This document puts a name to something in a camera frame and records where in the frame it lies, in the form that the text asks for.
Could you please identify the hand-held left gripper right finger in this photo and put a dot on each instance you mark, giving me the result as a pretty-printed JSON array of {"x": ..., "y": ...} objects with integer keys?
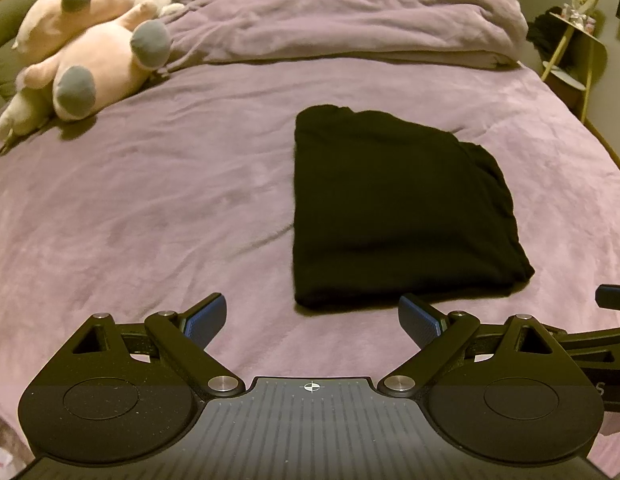
[{"x": 419, "y": 324}]

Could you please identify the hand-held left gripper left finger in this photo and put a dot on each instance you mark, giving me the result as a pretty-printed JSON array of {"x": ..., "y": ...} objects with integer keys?
[{"x": 205, "y": 319}]

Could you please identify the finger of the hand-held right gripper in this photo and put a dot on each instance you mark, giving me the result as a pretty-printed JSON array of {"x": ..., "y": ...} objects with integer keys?
[
  {"x": 594, "y": 337},
  {"x": 614, "y": 296}
]

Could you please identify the black garment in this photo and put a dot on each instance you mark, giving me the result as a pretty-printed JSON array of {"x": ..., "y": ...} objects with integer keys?
[{"x": 389, "y": 210}]

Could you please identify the purple bed sheet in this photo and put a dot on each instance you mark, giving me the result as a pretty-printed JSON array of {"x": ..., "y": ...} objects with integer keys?
[{"x": 165, "y": 185}]

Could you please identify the yellow side table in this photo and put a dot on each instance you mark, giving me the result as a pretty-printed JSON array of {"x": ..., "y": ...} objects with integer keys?
[{"x": 584, "y": 55}]

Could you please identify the white crumpled wrapper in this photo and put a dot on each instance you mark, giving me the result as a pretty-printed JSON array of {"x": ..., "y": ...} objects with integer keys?
[{"x": 0, "y": 452}]

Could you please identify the dark cloth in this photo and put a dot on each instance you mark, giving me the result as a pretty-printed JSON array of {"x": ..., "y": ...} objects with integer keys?
[{"x": 547, "y": 35}]

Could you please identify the purple duvet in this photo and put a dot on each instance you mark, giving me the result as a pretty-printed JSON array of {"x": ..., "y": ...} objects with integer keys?
[{"x": 340, "y": 15}]

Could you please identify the small white plush toy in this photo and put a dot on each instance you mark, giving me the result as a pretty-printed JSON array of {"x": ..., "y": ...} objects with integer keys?
[{"x": 157, "y": 0}]

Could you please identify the green cushion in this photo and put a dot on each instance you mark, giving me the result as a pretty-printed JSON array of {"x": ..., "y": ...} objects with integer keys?
[{"x": 2, "y": 35}]

